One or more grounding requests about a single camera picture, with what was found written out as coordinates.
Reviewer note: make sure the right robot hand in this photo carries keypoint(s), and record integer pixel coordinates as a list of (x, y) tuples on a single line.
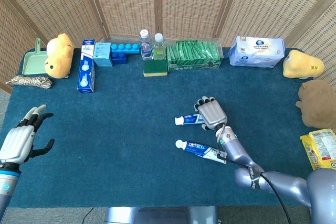
[(212, 112)]

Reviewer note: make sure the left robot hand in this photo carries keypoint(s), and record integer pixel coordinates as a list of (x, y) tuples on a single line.
[(15, 142)]

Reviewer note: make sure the blue white Crest toothpaste tube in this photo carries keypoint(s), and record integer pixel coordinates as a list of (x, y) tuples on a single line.
[(199, 149), (187, 119)]

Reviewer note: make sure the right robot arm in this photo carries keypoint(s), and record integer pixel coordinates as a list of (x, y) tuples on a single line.
[(283, 182)]

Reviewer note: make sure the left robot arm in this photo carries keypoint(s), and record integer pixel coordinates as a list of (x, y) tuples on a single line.
[(8, 184)]

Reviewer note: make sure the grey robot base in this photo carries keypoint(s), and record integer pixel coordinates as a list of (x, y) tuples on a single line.
[(162, 216)]

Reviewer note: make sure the blue toothpaste carton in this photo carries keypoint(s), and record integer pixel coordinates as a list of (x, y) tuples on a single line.
[(86, 72)]

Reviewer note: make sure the green tea bag box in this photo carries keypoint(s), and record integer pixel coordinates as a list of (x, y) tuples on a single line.
[(194, 53)]

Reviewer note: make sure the green yellow sponge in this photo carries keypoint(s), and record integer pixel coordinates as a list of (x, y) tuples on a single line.
[(155, 68)]

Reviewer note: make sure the white blue tissue pack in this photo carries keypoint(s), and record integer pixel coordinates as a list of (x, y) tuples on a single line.
[(257, 53)]

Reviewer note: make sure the pale green dustpan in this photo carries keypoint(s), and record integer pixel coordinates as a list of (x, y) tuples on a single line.
[(34, 64)]

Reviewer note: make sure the green drink bottle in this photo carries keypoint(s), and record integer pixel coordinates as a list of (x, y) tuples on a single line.
[(159, 49)]

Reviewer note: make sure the blue table cloth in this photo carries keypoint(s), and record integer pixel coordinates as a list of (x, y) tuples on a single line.
[(126, 129)]

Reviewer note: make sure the clear bottle pink label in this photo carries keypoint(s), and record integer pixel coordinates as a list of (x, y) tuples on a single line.
[(146, 48)]

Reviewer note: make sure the yellow plush chick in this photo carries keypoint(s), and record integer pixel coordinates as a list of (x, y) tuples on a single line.
[(59, 58)]

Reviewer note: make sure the yellow plush toy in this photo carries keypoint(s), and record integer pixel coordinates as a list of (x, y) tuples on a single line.
[(302, 65)]

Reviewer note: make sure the brown plush toy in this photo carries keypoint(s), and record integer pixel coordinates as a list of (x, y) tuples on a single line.
[(317, 103)]

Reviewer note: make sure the light blue building block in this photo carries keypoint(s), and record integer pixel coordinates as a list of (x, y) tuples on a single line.
[(126, 48)]

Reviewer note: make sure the dark blue building block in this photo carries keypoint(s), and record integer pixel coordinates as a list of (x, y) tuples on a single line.
[(119, 58)]

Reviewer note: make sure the wicker folding screen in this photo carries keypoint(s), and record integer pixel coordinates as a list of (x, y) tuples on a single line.
[(189, 3)]

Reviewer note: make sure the yellow snack bag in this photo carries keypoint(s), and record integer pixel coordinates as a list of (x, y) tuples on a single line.
[(320, 148)]

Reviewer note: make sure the light blue paper box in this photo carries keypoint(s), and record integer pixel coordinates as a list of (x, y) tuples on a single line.
[(103, 53)]

